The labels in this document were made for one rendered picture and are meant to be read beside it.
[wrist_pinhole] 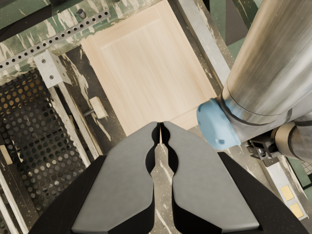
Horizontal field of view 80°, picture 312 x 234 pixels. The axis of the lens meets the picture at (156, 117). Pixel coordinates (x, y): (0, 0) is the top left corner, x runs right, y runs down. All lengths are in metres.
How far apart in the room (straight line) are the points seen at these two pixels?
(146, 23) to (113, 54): 0.17
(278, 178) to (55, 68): 0.89
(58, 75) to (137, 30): 0.34
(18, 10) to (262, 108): 1.50
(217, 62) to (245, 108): 0.54
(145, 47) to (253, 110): 0.61
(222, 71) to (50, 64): 0.62
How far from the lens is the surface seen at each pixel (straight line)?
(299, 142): 0.40
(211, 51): 0.76
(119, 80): 0.75
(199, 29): 0.78
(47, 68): 0.79
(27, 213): 0.89
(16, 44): 0.91
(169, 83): 0.73
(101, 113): 0.73
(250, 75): 0.19
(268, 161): 0.79
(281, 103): 0.21
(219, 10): 1.15
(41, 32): 0.87
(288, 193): 0.86
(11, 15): 1.58
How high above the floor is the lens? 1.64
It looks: 38 degrees down
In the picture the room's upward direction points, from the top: 153 degrees clockwise
